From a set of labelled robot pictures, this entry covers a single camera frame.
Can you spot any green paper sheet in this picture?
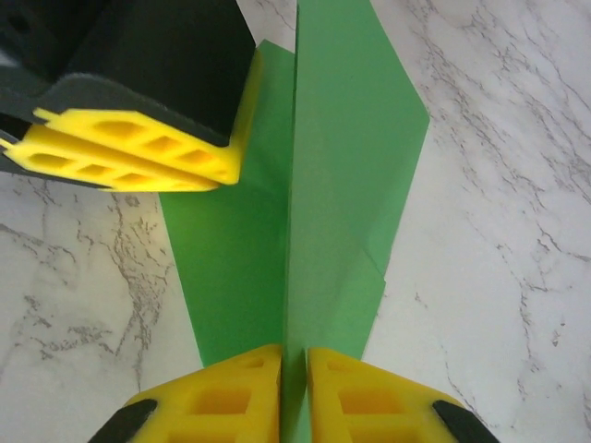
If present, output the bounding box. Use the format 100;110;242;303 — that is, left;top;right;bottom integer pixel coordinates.
159;0;431;443

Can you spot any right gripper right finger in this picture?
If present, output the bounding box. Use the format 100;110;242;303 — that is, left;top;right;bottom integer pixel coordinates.
306;345;502;443

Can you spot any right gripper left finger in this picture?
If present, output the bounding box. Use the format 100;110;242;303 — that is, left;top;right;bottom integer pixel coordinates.
94;343;283;443

